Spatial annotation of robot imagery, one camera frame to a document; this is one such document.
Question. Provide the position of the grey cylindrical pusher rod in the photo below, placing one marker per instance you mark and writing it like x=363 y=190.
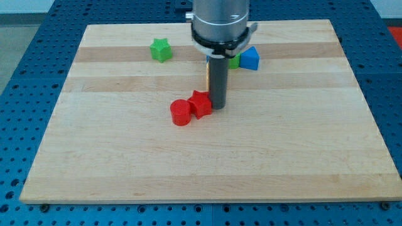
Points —
x=218 y=74

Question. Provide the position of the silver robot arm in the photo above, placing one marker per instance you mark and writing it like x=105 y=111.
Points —
x=220 y=31

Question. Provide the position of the green circle block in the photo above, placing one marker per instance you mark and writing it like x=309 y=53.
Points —
x=235 y=61

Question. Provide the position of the yellow block behind rod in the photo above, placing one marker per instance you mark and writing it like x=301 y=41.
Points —
x=207 y=73

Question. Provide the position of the blue triangle block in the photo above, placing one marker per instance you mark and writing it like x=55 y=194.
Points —
x=249 y=59

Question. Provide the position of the red star block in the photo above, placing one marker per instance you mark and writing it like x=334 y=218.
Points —
x=200 y=104

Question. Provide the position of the red cylinder block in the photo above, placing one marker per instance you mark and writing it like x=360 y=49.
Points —
x=180 y=112

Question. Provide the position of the green star block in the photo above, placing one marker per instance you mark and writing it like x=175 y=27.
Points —
x=161 y=50

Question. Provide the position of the wooden board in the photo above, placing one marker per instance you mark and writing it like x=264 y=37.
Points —
x=298 y=129

